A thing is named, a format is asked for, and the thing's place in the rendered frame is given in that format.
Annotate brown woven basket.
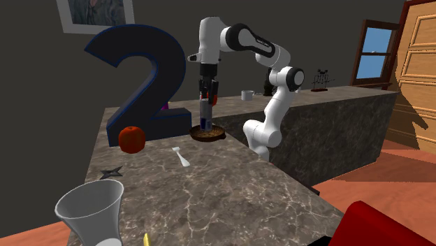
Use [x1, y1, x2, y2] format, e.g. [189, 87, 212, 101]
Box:
[189, 124, 226, 143]

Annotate black figure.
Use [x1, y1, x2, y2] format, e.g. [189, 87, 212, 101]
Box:
[262, 67, 278, 97]

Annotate brown framed window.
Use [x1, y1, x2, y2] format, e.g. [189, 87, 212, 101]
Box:
[350, 19, 400, 90]

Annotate red sofa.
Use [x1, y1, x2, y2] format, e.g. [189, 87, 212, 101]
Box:
[326, 200, 436, 246]

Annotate grey and blue can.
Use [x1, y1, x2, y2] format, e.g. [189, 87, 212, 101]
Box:
[199, 98, 214, 132]

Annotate wooden panel door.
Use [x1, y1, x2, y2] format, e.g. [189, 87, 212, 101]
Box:
[384, 0, 436, 156]

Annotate white flared vase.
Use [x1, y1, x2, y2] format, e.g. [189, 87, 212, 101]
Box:
[54, 179, 125, 246]

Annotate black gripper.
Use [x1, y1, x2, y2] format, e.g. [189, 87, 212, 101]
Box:
[198, 63, 220, 105]

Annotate large dark number two figure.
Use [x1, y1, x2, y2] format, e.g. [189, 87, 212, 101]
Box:
[84, 24, 193, 148]

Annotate black wire rack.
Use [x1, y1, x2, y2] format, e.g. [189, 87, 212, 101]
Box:
[310, 68, 335, 93]

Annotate white framed wall picture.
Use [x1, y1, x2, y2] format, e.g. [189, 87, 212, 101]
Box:
[54, 0, 136, 35]

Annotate white plastic spoon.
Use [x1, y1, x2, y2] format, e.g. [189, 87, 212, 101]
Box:
[171, 146, 191, 168]

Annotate black throwing star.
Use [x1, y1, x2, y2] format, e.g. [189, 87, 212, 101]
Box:
[99, 165, 124, 180]

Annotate orange red pumpkin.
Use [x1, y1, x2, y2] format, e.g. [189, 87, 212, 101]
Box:
[117, 126, 147, 154]

